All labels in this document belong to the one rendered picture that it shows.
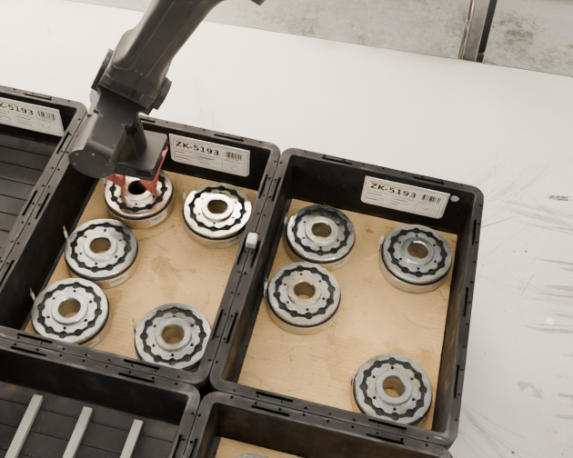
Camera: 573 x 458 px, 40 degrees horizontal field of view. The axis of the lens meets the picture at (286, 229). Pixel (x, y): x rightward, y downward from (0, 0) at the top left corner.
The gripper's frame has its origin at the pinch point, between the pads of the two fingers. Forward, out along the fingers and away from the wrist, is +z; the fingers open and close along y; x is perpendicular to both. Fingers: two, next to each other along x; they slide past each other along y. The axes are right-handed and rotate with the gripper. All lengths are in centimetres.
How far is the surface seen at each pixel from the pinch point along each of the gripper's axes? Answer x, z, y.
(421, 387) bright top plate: -21, 3, 46
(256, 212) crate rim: -3.9, -5.0, 19.8
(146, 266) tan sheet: -11.3, 3.7, 4.9
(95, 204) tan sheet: -2.9, 3.7, -6.4
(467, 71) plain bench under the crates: 59, 24, 46
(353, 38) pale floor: 140, 98, 9
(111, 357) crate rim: -30.0, -7.4, 9.0
